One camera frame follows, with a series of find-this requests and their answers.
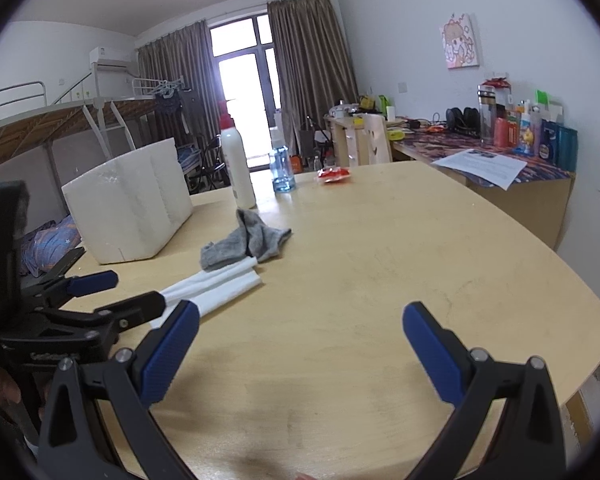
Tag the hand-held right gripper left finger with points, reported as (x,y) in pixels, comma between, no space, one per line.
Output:
(172,345)

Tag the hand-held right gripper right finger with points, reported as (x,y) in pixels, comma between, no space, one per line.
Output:
(430,345)

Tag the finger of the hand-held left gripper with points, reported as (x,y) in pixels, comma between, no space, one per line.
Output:
(140,306)
(92,283)

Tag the white cloth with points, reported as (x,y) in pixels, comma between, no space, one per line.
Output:
(220,285)

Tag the white foam box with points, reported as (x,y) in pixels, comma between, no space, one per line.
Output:
(130,200)

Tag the blue star print quilt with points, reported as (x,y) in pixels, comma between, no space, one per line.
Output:
(50,247)

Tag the grey metal bunk bed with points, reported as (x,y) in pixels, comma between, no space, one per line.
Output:
(30,130)
(145,105)

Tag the grey sock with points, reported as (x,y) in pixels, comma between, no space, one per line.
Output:
(255,240)

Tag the grey metal bed ladder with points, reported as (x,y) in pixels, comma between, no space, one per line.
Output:
(110,125)

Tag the wooden desk with printed mat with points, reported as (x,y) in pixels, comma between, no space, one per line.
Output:
(520,210)

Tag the black folding chair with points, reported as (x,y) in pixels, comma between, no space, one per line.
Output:
(212,160)

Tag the white red pump bottle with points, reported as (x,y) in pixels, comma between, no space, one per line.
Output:
(240,170)

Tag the white printed paper sheet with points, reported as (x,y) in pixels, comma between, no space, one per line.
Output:
(480,165)

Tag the dark hanging clothes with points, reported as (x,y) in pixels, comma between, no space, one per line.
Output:
(172,107)

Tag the red snack packet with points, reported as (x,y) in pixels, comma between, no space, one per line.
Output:
(334,175)

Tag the small clear blue spray bottle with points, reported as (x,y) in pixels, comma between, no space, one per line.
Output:
(282,170)

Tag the printed desk mat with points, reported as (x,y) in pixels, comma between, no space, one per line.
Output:
(430,147)

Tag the orange bag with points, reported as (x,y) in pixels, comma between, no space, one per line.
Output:
(295,165)

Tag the wooden chair with smiley cutout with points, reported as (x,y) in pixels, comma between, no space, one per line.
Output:
(375,140)

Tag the wooden desk with drawers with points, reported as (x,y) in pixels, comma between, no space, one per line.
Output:
(340,140)

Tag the white air conditioner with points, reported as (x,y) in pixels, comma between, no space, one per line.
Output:
(107,59)

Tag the black headphones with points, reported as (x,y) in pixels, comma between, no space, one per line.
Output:
(462,120)

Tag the black trolley bag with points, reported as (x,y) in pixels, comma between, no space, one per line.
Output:
(310,142)

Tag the tall clear water bottle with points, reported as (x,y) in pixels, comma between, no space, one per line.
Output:
(486,115)

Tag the cluster of toiletry bottles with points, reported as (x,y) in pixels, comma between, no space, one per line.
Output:
(540,135)

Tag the brown curtain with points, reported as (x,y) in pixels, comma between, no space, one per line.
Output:
(310,70)
(180,60)

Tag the green packet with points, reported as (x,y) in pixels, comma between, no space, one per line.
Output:
(383,105)

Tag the glass balcony door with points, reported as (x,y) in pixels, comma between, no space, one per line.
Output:
(240,75)

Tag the cartoon wall poster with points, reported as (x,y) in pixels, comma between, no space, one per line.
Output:
(460,42)

